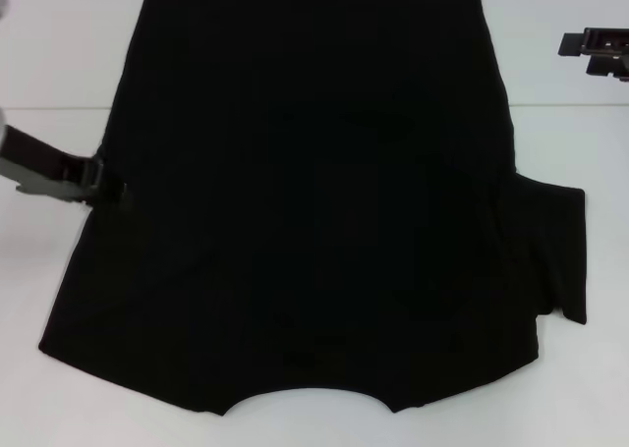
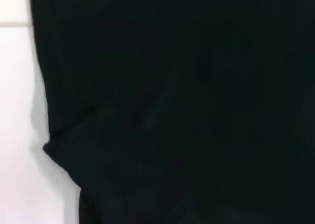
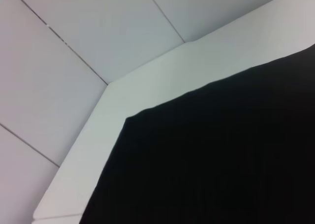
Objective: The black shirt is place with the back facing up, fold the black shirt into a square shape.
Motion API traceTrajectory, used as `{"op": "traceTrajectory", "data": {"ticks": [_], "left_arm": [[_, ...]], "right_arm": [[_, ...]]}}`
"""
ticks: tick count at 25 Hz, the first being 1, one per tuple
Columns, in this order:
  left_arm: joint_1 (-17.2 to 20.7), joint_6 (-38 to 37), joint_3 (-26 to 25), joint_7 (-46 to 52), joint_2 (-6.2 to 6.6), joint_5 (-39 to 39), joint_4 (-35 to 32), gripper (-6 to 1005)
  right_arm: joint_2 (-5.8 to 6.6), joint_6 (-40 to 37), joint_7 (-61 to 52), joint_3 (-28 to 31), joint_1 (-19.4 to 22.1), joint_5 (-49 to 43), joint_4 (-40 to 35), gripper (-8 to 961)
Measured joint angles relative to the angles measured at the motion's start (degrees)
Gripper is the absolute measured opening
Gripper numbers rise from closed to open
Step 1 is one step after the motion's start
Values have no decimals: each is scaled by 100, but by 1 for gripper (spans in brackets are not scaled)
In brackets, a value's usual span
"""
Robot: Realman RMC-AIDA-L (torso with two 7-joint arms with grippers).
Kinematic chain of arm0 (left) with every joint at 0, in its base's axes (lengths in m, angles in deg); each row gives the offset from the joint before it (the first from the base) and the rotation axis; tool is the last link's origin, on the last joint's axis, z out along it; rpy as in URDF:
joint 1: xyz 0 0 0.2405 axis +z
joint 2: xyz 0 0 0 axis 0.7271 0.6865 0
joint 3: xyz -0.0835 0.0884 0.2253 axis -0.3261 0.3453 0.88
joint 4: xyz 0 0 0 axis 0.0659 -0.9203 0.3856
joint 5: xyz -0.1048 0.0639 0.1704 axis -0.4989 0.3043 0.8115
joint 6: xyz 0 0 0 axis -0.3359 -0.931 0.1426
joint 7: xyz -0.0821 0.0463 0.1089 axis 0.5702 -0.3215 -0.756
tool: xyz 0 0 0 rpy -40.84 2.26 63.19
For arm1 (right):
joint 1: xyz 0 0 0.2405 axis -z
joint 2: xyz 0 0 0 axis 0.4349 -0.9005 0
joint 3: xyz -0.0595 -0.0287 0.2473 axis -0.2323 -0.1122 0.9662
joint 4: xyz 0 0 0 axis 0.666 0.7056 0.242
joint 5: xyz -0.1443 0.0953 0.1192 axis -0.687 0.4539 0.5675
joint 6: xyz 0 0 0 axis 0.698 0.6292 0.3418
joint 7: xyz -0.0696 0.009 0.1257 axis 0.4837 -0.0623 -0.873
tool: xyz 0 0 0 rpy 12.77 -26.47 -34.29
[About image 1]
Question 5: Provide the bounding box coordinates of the black shirt with FREE print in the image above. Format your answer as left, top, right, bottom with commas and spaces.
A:
37, 0, 589, 417

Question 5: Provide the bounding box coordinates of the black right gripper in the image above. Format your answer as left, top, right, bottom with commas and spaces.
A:
557, 27, 629, 59

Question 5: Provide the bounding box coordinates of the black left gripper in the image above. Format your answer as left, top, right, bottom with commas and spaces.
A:
0, 125, 131, 208

